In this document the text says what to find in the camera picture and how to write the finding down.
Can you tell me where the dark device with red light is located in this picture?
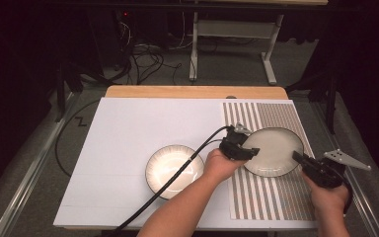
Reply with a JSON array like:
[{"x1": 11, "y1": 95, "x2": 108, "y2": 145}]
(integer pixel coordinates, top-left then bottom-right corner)
[{"x1": 113, "y1": 9, "x2": 136, "y2": 34}]

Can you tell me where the white table cloth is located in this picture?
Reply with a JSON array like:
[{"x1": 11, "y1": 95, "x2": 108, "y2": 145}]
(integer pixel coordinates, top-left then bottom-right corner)
[{"x1": 52, "y1": 97, "x2": 320, "y2": 230}]

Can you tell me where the thick black gripper cable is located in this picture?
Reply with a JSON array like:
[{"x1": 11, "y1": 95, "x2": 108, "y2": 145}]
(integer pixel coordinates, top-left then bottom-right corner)
[{"x1": 113, "y1": 124, "x2": 233, "y2": 233}]

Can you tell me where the metal floor rail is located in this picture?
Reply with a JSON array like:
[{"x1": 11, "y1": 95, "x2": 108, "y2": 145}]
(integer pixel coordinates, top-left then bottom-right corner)
[
  {"x1": 0, "y1": 92, "x2": 80, "y2": 237},
  {"x1": 312, "y1": 98, "x2": 379, "y2": 237}
]

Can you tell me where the white plate dark rim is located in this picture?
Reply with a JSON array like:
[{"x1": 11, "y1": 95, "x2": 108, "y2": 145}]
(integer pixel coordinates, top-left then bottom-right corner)
[
  {"x1": 145, "y1": 144, "x2": 206, "y2": 200},
  {"x1": 241, "y1": 126, "x2": 305, "y2": 178}
]

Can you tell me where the metal frame stand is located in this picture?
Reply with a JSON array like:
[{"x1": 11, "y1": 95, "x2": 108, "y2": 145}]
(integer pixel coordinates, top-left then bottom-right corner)
[{"x1": 177, "y1": 0, "x2": 330, "y2": 86}]

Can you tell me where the person's left hand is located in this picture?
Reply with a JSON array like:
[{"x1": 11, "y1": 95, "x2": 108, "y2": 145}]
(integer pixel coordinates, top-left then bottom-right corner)
[{"x1": 202, "y1": 147, "x2": 247, "y2": 184}]

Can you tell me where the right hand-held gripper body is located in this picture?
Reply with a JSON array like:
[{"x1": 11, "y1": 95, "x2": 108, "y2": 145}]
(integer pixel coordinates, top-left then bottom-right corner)
[{"x1": 300, "y1": 148, "x2": 372, "y2": 190}]

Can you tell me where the brown white striped placemat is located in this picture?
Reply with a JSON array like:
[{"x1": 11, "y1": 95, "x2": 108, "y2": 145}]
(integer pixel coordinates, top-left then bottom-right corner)
[{"x1": 222, "y1": 102, "x2": 317, "y2": 221}]

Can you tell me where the black cable loop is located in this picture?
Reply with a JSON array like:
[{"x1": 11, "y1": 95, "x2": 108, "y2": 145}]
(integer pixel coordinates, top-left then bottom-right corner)
[{"x1": 54, "y1": 98, "x2": 102, "y2": 179}]

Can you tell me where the thin white cable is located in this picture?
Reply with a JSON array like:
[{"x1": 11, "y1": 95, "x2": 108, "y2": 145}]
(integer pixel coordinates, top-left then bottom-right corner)
[{"x1": 177, "y1": 12, "x2": 195, "y2": 50}]

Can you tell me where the wooden table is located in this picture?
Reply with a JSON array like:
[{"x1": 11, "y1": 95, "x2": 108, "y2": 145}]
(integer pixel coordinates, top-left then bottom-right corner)
[{"x1": 105, "y1": 85, "x2": 289, "y2": 101}]

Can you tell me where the person's right hand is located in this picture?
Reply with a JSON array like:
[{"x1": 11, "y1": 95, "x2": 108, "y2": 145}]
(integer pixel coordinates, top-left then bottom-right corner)
[{"x1": 302, "y1": 171, "x2": 350, "y2": 214}]

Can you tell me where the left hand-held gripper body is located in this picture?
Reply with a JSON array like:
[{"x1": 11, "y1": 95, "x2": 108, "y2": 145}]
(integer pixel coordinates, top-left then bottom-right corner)
[{"x1": 218, "y1": 122, "x2": 254, "y2": 162}]

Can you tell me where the black tripod stand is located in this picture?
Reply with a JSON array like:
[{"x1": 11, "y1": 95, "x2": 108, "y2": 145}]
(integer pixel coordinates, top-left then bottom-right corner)
[
  {"x1": 285, "y1": 65, "x2": 341, "y2": 135},
  {"x1": 53, "y1": 60, "x2": 84, "y2": 123}
]

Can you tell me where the tangle of black cables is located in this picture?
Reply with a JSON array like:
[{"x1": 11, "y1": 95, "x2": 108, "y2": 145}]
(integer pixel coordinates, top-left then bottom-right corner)
[{"x1": 112, "y1": 19, "x2": 184, "y2": 87}]

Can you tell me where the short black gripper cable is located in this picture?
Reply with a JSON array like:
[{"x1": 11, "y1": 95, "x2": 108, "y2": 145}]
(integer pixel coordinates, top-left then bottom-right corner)
[{"x1": 341, "y1": 182, "x2": 355, "y2": 217}]

